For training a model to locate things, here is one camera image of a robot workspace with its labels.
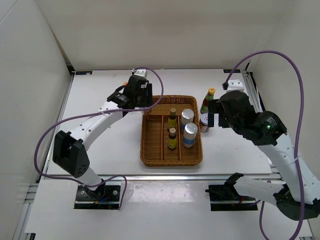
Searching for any silver-lid bead jar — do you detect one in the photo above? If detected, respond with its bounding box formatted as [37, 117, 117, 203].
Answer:
[182, 123, 198, 148]
[180, 108, 195, 133]

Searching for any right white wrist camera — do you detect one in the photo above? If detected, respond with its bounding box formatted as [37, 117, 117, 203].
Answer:
[222, 79, 245, 93]

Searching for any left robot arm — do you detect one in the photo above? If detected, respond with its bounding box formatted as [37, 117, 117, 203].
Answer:
[52, 74, 153, 200]

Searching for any wicker divided tray basket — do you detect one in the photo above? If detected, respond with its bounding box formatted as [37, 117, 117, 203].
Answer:
[140, 95, 203, 167]

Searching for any aluminium front rail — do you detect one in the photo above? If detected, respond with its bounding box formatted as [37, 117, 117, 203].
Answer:
[24, 173, 273, 201]

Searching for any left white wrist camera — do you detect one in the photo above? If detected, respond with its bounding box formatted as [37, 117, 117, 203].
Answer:
[131, 68, 148, 79]

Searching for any right white-lid brown jar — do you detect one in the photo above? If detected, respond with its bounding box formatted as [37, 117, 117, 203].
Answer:
[199, 113, 209, 133]

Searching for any small yellow bottle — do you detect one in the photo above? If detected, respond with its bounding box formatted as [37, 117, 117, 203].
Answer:
[167, 107, 177, 131]
[168, 127, 177, 150]

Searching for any right black table label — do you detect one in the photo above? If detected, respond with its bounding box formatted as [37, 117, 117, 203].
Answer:
[223, 69, 241, 74]

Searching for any purple cable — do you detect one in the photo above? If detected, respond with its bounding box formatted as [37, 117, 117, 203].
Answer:
[222, 50, 306, 240]
[33, 66, 165, 210]

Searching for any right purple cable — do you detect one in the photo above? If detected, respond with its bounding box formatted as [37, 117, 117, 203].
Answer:
[222, 50, 306, 240]

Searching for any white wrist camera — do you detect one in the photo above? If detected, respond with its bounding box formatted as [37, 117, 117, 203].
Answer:
[222, 79, 245, 93]
[131, 68, 148, 79]

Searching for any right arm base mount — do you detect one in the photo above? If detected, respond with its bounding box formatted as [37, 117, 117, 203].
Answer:
[205, 172, 260, 212]

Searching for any right red sauce bottle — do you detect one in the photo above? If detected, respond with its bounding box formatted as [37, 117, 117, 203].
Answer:
[200, 87, 216, 114]

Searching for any black table label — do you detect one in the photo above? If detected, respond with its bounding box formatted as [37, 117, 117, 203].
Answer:
[75, 70, 93, 76]
[223, 69, 241, 74]

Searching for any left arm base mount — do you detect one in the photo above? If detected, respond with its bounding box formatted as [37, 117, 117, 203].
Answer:
[73, 181, 128, 210]

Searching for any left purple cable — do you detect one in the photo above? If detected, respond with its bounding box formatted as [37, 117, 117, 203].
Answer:
[33, 66, 165, 210]

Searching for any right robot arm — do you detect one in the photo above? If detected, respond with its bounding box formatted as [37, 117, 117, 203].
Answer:
[208, 90, 320, 221]

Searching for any left black table label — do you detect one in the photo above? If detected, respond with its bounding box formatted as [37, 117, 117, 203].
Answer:
[75, 70, 93, 76]

